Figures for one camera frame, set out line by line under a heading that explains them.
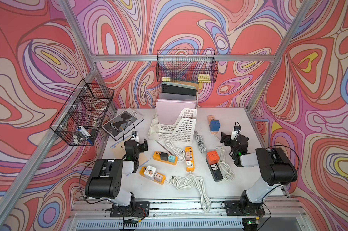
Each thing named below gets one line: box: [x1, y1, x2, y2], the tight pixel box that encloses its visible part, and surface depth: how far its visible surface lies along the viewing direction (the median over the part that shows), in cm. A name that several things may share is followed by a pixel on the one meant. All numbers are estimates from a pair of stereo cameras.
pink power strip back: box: [207, 115, 216, 127], surface depth 113 cm
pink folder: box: [155, 98, 197, 125], surface depth 85 cm
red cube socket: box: [206, 150, 220, 166], surface depth 86 cm
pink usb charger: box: [185, 151, 191, 161], surface depth 88 cm
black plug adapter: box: [160, 152, 169, 162], surface depth 88 cm
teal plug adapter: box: [167, 154, 176, 163], surface depth 86 cm
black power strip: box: [205, 157, 224, 183], surface depth 86 cm
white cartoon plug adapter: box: [144, 165, 157, 181], surface depth 80 cm
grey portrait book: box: [101, 107, 145, 142], surface depth 109 cm
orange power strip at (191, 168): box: [185, 146, 195, 173], surface depth 88 cm
